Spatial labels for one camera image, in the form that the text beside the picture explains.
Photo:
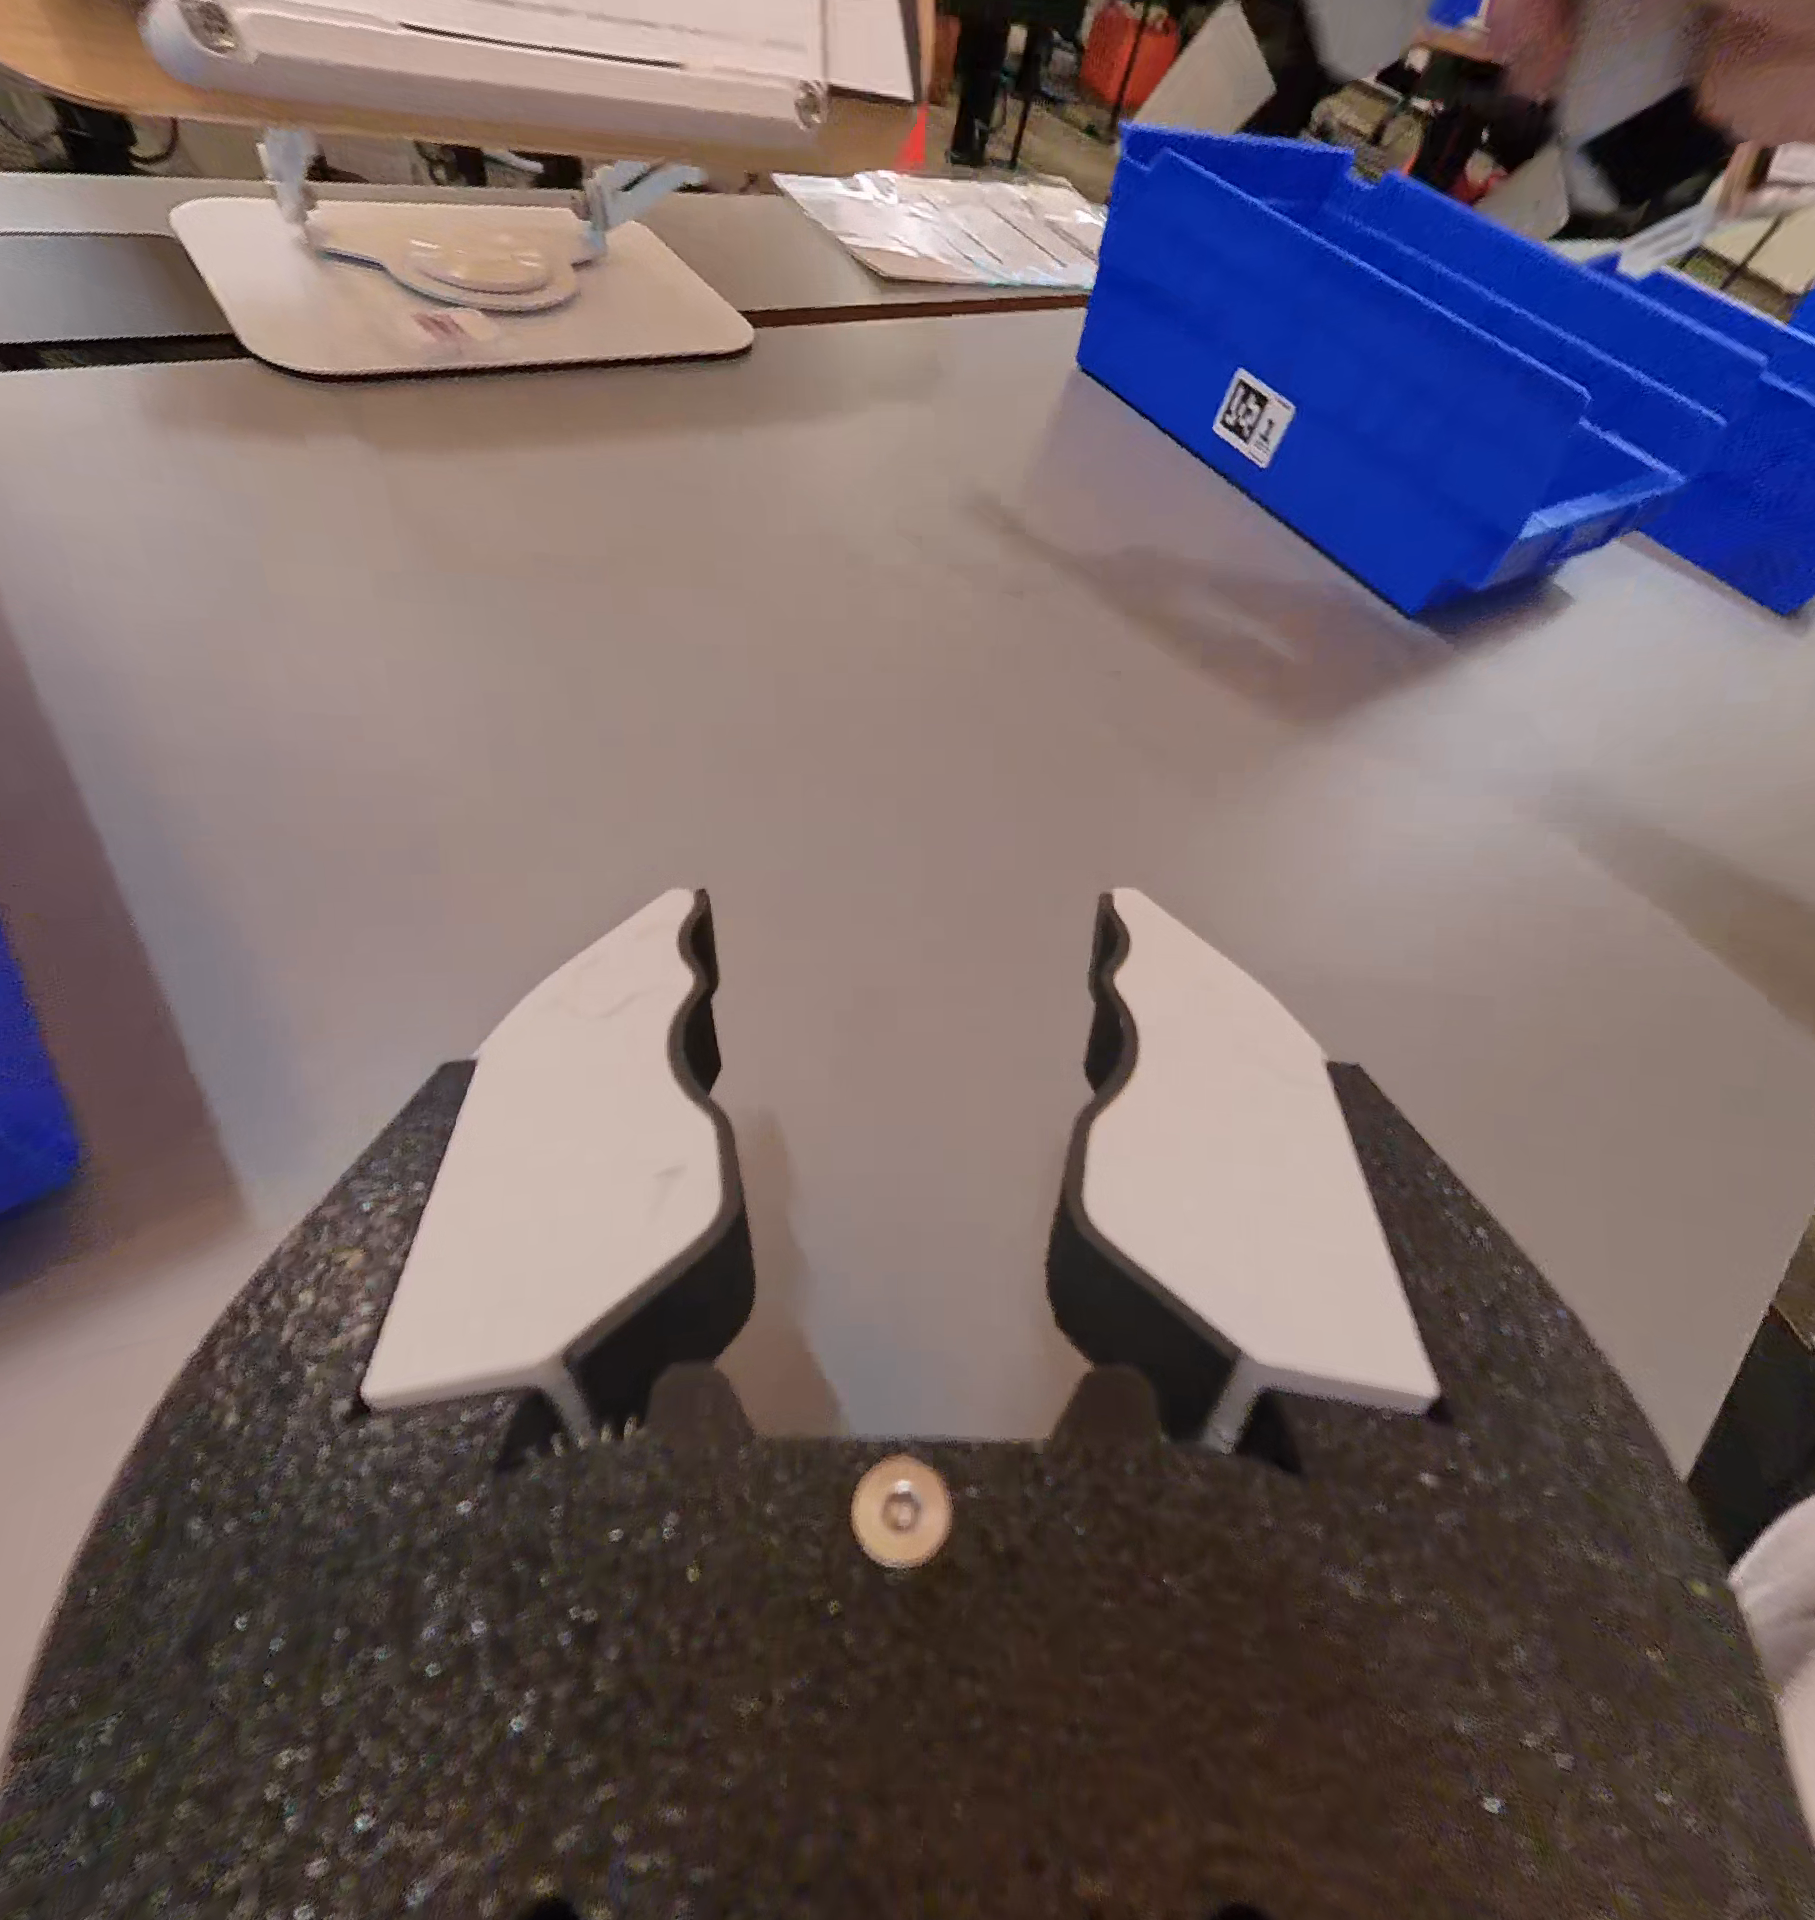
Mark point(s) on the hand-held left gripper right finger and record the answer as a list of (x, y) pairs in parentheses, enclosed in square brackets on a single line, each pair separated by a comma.
[(1246, 1201)]

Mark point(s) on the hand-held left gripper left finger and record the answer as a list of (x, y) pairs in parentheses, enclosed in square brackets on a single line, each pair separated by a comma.
[(576, 1186)]

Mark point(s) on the blue plastic bin with tag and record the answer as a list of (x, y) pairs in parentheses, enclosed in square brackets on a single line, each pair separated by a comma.
[(1372, 480)]

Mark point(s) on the instruction sheet on stand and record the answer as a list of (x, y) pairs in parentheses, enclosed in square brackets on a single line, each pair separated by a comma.
[(607, 306)]

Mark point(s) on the laminated paper sheet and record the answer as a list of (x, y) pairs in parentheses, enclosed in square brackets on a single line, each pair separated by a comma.
[(952, 233)]

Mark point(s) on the printed instruction sheet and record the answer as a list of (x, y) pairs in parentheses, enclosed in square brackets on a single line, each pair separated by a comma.
[(870, 52)]

